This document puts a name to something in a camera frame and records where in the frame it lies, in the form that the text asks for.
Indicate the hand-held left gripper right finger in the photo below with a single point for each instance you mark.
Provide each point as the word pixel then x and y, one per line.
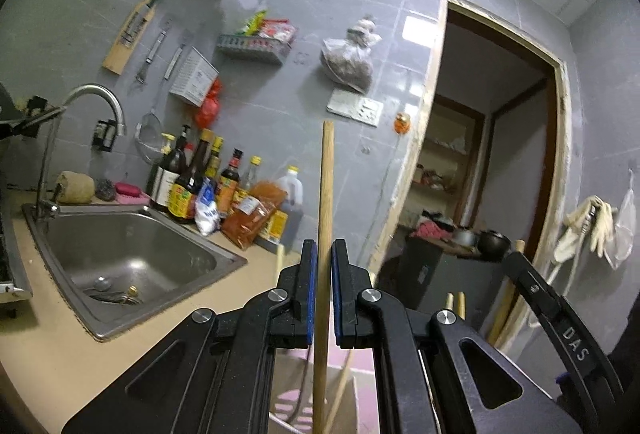
pixel 336 294

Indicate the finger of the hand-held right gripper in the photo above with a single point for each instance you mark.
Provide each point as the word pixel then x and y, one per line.
pixel 530 281

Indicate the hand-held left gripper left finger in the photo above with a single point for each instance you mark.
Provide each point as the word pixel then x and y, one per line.
pixel 313 294

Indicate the thick brown wooden chopstick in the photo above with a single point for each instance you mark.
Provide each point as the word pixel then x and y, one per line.
pixel 326 194

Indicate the pink plastic utensil basket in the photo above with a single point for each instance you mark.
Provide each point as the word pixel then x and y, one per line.
pixel 295 406

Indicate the black pot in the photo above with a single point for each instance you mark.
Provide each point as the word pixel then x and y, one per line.
pixel 494 243

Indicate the cream rubber gloves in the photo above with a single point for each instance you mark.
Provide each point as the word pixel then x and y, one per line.
pixel 575 229

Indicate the silver pot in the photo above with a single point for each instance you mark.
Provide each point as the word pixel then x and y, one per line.
pixel 464 236

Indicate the black cabinet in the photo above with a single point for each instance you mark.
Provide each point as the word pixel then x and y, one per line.
pixel 440 279

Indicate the red chili powder bag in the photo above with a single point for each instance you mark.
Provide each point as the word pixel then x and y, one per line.
pixel 255 216

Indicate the clear hanging plastic bag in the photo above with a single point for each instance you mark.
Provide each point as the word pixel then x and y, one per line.
pixel 620 234

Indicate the large cooking oil jug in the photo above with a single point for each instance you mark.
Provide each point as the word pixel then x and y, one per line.
pixel 294 194

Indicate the red pink rag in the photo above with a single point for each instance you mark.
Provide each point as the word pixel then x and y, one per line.
pixel 434 230

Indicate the clear yellow capped bottle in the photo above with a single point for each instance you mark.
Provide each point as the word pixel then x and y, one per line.
pixel 249 179

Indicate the white blue salt bag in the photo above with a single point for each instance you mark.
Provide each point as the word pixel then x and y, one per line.
pixel 206 209

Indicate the red labelled sauce bottle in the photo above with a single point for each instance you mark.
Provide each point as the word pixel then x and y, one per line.
pixel 229 186

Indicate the wooden shelf unit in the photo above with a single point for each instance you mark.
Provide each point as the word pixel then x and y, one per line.
pixel 442 164

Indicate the dark soy sauce bottle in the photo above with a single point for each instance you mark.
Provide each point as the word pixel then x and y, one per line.
pixel 187 194

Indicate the yellow capped dark bottle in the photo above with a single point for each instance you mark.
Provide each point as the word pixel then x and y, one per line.
pixel 215 159

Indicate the brass drain fitting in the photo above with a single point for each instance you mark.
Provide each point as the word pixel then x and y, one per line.
pixel 132 291

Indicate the stainless steel sink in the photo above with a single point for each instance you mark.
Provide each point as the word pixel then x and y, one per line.
pixel 135 259

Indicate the pink soap dish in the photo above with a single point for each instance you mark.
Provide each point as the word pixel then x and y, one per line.
pixel 131 191

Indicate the small yellow capped bottle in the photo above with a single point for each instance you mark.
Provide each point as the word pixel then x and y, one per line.
pixel 167 141

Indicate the red plastic bag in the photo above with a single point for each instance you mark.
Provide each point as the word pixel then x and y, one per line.
pixel 209 106

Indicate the metal mesh strainer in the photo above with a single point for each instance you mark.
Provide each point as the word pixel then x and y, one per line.
pixel 149 134

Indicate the clear bag of dried goods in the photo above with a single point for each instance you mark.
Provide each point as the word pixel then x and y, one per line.
pixel 350 61

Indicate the steel wool scrubber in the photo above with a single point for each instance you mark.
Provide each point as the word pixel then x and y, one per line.
pixel 105 190

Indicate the white perforated box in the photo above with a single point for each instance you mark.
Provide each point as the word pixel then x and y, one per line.
pixel 194 76

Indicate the tan loofah sponge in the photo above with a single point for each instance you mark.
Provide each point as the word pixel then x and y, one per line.
pixel 75 188

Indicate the red snack packet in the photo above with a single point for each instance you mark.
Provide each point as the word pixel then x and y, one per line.
pixel 277 30

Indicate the green yellow packet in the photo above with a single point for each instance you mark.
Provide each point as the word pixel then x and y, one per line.
pixel 251 24

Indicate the metal peeler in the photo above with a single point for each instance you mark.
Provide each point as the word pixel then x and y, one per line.
pixel 152 56

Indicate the chrome faucet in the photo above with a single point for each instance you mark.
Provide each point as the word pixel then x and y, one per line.
pixel 85 91

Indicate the wooden knife board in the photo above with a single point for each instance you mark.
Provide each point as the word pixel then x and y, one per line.
pixel 122 49

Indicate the black metal fixture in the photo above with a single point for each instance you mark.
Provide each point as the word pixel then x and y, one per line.
pixel 20 119

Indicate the orange wall hook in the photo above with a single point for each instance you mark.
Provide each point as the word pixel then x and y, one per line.
pixel 401 123

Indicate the white wall switch socket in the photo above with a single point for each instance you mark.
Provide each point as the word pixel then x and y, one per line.
pixel 356 108

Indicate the wooden door frame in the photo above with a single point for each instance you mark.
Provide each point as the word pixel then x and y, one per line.
pixel 425 114

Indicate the grey wall shelf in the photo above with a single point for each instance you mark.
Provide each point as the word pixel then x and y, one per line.
pixel 255 50

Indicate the black wall socket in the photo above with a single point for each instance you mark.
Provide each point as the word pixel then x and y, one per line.
pixel 104 135

